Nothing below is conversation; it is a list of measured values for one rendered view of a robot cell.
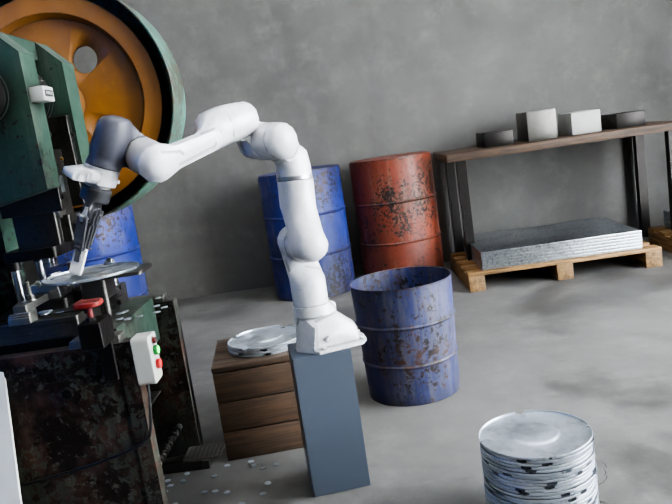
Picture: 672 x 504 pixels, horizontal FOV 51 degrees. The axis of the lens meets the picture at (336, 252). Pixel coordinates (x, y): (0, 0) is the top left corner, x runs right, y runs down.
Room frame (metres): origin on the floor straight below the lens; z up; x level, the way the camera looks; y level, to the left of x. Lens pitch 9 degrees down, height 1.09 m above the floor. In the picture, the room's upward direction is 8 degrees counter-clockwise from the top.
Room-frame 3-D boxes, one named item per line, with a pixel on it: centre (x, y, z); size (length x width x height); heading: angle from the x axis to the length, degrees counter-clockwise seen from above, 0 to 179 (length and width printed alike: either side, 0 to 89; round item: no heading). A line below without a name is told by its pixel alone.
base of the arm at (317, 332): (2.17, 0.06, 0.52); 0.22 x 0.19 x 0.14; 98
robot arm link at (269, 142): (2.12, 0.10, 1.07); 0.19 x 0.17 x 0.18; 126
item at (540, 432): (1.76, -0.45, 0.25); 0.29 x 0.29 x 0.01
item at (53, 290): (2.17, 0.88, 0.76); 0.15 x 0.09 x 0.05; 178
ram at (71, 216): (2.17, 0.84, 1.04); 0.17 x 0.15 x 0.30; 88
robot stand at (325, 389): (2.16, 0.10, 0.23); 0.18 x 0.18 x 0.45; 8
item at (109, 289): (2.16, 0.71, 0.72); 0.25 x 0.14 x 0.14; 88
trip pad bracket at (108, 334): (1.85, 0.66, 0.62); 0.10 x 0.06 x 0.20; 178
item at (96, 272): (2.16, 0.75, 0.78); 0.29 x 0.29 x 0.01
